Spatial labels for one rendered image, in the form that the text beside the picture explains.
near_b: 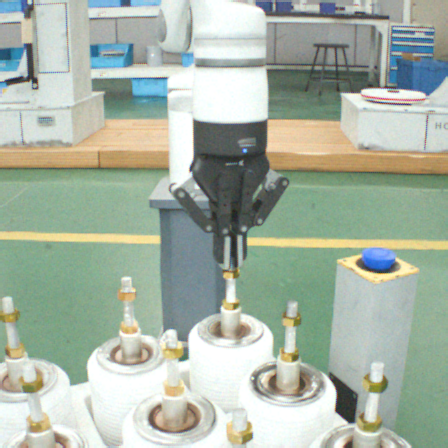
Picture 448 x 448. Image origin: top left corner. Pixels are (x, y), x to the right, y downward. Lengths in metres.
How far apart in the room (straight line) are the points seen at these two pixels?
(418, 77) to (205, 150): 4.42
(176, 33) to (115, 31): 8.13
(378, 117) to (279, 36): 6.36
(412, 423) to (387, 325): 0.30
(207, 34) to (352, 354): 0.40
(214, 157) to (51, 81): 2.15
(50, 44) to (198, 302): 1.82
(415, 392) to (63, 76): 2.09
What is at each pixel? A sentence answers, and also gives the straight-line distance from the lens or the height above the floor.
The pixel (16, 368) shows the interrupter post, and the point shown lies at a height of 0.27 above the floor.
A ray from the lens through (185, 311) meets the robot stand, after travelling 1.05.
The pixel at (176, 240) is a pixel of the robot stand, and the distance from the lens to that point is 1.00.
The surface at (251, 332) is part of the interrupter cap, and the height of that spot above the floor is 0.25.
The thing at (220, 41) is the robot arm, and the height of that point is 0.57.
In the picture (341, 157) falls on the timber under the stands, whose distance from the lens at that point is 2.44.
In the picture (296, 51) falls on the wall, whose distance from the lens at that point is 8.81.
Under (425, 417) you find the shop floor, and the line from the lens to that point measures 0.97.
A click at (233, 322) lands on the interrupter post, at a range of 0.64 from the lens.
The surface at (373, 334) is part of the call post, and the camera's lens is 0.68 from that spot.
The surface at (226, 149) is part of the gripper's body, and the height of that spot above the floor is 0.47.
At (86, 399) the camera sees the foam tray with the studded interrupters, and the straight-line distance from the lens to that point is 0.69.
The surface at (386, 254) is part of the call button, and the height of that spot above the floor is 0.33.
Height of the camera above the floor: 0.58
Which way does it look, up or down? 19 degrees down
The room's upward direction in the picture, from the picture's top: straight up
